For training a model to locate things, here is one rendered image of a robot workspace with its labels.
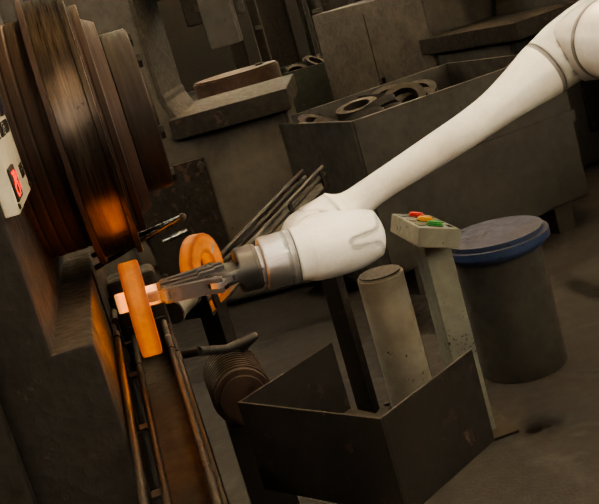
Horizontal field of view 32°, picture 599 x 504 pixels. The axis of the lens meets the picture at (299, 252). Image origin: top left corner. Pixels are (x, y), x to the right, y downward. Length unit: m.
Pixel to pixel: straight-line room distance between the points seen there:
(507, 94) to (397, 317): 0.98
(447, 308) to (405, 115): 1.45
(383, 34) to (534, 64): 4.21
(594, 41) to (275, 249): 0.59
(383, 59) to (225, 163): 1.77
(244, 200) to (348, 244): 2.88
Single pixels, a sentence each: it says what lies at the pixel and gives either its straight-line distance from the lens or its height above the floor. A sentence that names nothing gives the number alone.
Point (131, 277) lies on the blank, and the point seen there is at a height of 0.89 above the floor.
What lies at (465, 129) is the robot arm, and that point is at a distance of 1.75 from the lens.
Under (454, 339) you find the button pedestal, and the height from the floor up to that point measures 0.29.
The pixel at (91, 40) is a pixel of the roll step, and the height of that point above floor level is 1.25.
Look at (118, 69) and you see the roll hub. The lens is 1.71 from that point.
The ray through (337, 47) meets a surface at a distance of 6.35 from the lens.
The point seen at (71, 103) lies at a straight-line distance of 1.61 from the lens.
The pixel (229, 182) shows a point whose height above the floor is 0.55.
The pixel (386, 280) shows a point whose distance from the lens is 2.56.
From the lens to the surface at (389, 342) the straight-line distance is 2.62.
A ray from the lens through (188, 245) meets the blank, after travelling 2.32.
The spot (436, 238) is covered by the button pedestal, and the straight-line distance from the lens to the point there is 2.56.
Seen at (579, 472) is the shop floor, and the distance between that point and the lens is 2.57.
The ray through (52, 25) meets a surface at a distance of 1.68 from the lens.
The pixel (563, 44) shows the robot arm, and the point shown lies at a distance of 1.76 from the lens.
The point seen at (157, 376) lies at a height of 0.66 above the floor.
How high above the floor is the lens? 1.22
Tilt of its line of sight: 13 degrees down
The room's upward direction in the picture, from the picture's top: 16 degrees counter-clockwise
